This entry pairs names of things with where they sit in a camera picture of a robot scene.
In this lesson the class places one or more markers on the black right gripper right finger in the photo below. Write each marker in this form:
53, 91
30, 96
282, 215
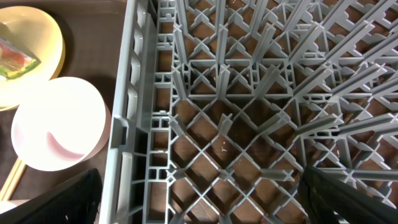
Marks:
323, 197

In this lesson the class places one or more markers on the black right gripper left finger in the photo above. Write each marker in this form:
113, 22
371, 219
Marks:
74, 201

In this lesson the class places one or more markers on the green snack wrapper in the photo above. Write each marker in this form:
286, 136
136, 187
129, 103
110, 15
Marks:
14, 62

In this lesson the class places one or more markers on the grey dishwasher rack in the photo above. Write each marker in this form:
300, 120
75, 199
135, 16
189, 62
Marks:
221, 105

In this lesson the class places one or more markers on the wooden chopstick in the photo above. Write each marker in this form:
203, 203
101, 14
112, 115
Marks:
15, 182
7, 183

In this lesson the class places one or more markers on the pink white bowl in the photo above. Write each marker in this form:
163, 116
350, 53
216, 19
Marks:
62, 124

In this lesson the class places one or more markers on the dark brown serving tray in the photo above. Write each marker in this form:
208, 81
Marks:
92, 31

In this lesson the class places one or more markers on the yellow plate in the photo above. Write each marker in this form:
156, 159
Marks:
38, 34

